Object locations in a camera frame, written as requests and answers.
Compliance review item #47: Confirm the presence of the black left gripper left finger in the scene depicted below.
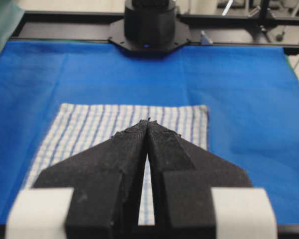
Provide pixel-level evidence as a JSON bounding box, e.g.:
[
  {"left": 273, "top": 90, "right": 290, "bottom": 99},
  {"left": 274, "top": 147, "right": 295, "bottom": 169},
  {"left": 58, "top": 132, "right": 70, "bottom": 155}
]
[{"left": 5, "top": 120, "right": 148, "bottom": 239}]

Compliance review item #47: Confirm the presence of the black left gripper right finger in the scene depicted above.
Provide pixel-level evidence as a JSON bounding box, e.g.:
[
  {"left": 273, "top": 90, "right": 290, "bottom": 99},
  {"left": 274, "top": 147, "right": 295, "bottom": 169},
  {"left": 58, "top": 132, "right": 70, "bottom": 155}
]
[{"left": 146, "top": 120, "right": 280, "bottom": 239}]

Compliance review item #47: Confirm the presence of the blue white striped towel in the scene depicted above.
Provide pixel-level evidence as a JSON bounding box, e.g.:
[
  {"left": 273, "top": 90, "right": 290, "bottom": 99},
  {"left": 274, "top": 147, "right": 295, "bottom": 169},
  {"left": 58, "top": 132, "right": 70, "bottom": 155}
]
[{"left": 23, "top": 103, "right": 210, "bottom": 226}]

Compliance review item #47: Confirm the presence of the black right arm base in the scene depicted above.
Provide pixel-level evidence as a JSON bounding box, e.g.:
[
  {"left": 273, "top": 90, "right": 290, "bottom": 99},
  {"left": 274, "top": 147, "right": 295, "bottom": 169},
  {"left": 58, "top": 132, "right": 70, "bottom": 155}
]
[{"left": 108, "top": 0, "right": 191, "bottom": 55}]

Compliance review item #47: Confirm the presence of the blue table cloth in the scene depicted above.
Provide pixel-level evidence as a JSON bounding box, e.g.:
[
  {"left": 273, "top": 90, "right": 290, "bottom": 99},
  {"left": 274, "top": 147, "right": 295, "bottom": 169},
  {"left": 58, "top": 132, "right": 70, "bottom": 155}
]
[{"left": 0, "top": 41, "right": 299, "bottom": 224}]

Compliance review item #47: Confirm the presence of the black table frame rail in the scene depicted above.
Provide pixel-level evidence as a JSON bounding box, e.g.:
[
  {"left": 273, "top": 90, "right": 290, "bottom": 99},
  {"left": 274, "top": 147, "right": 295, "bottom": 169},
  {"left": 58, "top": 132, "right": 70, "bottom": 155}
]
[{"left": 11, "top": 9, "right": 299, "bottom": 54}]

